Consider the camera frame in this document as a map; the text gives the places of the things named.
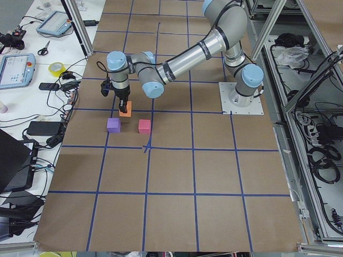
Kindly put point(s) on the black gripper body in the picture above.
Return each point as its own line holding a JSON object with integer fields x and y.
{"x": 121, "y": 93}

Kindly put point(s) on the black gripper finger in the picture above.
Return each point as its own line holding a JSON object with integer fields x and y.
{"x": 123, "y": 105}

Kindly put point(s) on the orange foam block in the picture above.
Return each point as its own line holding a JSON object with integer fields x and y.
{"x": 129, "y": 110}

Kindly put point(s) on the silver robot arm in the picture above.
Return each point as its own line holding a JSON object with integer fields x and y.
{"x": 228, "y": 22}

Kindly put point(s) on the purple foam block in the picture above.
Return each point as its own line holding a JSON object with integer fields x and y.
{"x": 113, "y": 125}

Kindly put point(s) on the pink foam block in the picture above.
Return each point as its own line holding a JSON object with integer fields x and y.
{"x": 144, "y": 126}

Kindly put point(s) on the yellow tape roll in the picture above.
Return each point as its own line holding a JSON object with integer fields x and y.
{"x": 56, "y": 69}

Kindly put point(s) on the black phone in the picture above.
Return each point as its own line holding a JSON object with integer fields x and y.
{"x": 48, "y": 86}

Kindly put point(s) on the black power adapter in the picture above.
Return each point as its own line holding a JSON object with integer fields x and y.
{"x": 40, "y": 128}

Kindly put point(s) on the far teach pendant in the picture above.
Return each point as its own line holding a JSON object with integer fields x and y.
{"x": 55, "y": 25}

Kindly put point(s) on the teach pendant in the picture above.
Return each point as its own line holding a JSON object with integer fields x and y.
{"x": 55, "y": 25}
{"x": 17, "y": 70}

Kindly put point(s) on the near teach pendant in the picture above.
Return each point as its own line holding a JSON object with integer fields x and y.
{"x": 17, "y": 70}

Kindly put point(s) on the black laptop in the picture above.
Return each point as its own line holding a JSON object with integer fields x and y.
{"x": 18, "y": 158}

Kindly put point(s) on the crumpled white cloth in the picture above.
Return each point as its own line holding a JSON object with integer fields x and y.
{"x": 293, "y": 57}

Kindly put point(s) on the black handled scissors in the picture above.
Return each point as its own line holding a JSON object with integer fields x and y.
{"x": 44, "y": 51}

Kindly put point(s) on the aluminium frame post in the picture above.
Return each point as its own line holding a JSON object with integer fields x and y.
{"x": 74, "y": 16}

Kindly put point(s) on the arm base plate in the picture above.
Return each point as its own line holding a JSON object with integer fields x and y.
{"x": 234, "y": 104}

